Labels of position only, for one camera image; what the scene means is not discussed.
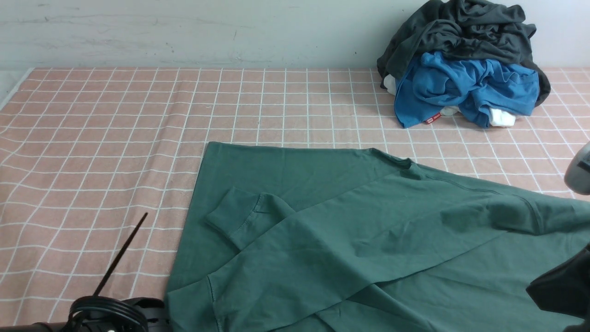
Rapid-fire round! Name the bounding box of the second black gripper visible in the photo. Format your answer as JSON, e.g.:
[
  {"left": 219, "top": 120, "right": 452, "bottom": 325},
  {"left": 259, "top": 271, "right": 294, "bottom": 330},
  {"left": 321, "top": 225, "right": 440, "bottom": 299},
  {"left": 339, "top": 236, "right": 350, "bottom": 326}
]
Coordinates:
[{"left": 525, "top": 244, "right": 590, "bottom": 332}]

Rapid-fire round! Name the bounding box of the green long sleeve shirt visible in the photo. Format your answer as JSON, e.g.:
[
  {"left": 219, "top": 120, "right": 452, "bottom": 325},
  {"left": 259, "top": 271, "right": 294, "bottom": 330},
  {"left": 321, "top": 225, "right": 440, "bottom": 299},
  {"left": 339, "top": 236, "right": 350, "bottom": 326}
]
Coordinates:
[{"left": 165, "top": 142, "right": 589, "bottom": 332}]

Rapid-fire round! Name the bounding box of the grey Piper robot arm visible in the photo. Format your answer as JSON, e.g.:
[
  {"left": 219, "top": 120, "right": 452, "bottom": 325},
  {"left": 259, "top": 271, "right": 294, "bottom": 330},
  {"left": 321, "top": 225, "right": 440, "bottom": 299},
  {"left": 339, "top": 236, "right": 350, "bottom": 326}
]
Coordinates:
[{"left": 0, "top": 213, "right": 173, "bottom": 332}]

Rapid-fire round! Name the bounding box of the blue crumpled garment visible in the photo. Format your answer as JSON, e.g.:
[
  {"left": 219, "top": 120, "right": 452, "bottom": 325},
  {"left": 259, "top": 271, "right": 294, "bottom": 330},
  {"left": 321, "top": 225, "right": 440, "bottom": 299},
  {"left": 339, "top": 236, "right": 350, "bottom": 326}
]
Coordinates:
[{"left": 394, "top": 51, "right": 540, "bottom": 128}]

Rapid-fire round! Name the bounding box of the dark grey crumpled garment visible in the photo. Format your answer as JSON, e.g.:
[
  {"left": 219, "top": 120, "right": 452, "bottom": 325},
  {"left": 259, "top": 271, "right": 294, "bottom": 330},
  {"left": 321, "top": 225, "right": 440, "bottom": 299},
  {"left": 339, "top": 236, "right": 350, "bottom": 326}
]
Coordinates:
[{"left": 377, "top": 0, "right": 551, "bottom": 107}]

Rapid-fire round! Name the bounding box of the pink checkered tablecloth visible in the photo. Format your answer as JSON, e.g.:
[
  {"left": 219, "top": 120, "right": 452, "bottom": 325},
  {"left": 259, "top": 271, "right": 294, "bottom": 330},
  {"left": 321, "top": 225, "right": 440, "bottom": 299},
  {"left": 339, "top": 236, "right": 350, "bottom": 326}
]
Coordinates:
[{"left": 0, "top": 68, "right": 590, "bottom": 326}]

